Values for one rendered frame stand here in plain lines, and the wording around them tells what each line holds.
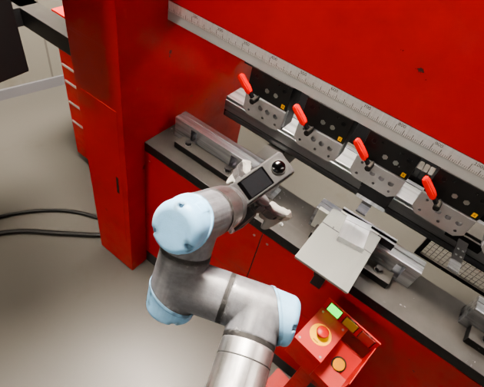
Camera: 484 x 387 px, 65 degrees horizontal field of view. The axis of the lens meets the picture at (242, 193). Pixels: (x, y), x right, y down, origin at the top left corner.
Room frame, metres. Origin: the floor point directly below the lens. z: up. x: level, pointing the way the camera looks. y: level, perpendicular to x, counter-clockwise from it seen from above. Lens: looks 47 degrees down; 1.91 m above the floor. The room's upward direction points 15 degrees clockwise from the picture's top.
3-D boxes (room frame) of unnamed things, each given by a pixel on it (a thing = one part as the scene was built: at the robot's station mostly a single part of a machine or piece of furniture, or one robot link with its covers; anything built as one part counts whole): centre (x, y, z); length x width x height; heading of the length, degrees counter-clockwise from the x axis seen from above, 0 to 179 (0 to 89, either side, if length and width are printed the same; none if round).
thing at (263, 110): (1.07, -0.02, 1.26); 0.15 x 0.09 x 0.17; 64
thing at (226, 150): (1.12, 0.10, 0.92); 0.50 x 0.06 x 0.10; 64
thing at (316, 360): (0.54, -0.40, 0.75); 0.20 x 0.16 x 0.18; 56
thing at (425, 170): (1.16, -0.76, 1.02); 0.37 x 0.06 x 0.04; 64
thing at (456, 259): (0.89, -0.76, 1.01); 0.26 x 0.12 x 0.05; 154
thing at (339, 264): (0.75, -0.34, 1.00); 0.26 x 0.18 x 0.01; 154
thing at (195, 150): (1.09, 0.17, 0.89); 0.30 x 0.05 x 0.03; 64
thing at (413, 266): (0.86, -0.45, 0.92); 0.39 x 0.06 x 0.10; 64
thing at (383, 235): (0.87, -0.43, 0.99); 0.20 x 0.03 x 0.03; 64
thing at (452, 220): (0.81, -0.56, 1.26); 0.15 x 0.09 x 0.17; 64
